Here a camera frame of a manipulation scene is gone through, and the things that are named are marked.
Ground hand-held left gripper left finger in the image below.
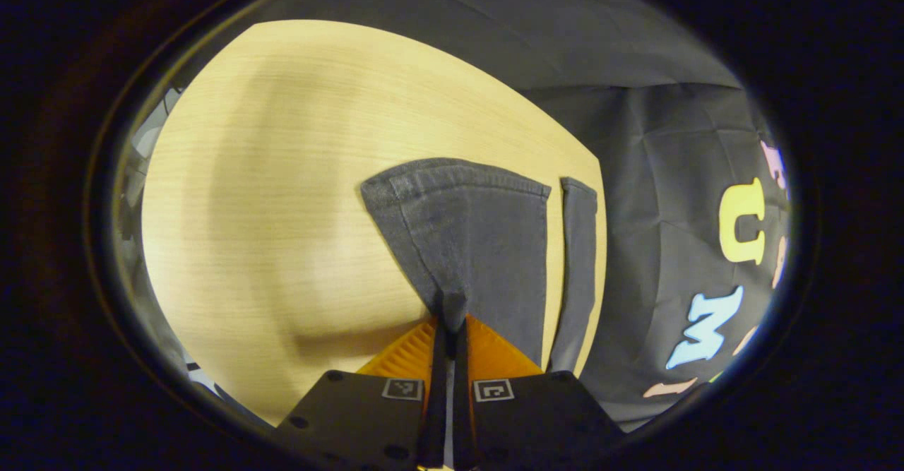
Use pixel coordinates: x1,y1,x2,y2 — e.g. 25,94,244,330
274,312,450,471

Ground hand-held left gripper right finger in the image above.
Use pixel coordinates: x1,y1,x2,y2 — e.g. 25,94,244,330
451,312,628,471

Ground dark grey jeans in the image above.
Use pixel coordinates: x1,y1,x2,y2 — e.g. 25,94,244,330
360,158,599,376

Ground black backdrop cloth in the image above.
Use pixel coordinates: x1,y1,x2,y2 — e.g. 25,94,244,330
212,0,793,433

